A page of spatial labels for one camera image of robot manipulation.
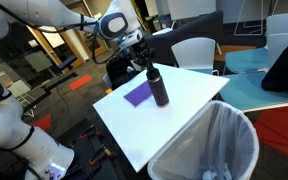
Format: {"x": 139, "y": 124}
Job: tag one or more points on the black jacket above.
{"x": 287, "y": 73}

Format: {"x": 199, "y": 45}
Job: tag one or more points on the dark purple metal bottle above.
{"x": 160, "y": 93}

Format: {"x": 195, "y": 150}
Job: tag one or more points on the purple spiral notebook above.
{"x": 137, "y": 95}

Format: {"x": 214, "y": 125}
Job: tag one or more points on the wooden door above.
{"x": 100, "y": 50}

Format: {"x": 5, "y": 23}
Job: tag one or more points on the trash bin with white liner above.
{"x": 217, "y": 140}

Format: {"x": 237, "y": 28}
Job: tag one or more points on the white whiteboard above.
{"x": 190, "y": 8}

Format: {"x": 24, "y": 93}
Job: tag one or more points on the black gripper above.
{"x": 139, "y": 49}

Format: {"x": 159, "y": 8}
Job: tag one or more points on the teal seat white back chair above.
{"x": 247, "y": 58}

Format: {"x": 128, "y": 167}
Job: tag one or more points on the all white plastic chair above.
{"x": 194, "y": 51}

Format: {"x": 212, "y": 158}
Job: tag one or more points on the black metal floor stand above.
{"x": 50, "y": 87}

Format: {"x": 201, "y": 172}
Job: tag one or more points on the dark grey sofa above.
{"x": 184, "y": 33}

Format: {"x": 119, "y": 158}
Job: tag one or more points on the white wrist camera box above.
{"x": 124, "y": 43}

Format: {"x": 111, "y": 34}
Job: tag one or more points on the teal seat chair holding jacket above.
{"x": 247, "y": 91}

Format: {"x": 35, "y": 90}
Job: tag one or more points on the black backpack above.
{"x": 117, "y": 75}

